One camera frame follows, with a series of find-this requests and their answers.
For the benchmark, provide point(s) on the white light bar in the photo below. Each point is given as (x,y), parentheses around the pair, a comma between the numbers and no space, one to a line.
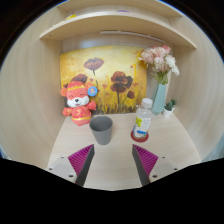
(128,36)

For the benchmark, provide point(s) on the pale teal vase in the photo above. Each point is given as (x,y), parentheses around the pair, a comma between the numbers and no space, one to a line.
(159,100)

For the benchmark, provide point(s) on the light wood shelf board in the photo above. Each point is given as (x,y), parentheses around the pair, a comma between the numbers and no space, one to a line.
(116,23)
(120,4)

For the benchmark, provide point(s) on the flat round red coaster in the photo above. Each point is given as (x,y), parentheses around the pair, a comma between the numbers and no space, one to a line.
(133,137)

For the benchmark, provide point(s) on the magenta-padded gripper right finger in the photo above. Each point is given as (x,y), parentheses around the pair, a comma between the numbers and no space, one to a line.
(163,168)

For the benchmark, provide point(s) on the grey ribbed mug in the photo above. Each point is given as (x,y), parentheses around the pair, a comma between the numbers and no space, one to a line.
(101,131)

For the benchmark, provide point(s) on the round purple sticker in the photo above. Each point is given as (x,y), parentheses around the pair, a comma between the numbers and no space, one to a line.
(122,11)

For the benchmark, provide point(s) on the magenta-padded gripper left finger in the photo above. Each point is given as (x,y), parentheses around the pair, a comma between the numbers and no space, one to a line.
(62,168)

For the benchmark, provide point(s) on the pink flower bouquet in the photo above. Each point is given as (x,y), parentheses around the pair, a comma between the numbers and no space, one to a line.
(159,61)

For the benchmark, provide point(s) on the yellow poppy flower painting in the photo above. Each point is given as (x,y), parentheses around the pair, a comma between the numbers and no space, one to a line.
(110,61)

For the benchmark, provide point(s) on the small potted green plant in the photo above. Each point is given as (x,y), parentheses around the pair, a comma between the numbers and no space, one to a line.
(168,110)

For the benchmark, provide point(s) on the clear plastic drink bottle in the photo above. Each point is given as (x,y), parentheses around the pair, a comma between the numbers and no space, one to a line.
(143,120)

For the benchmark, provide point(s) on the yellow flat packet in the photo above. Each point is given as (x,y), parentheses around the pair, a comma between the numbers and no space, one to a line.
(70,16)

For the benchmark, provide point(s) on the red plush mascot toy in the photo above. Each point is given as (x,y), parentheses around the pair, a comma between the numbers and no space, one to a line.
(78,106)

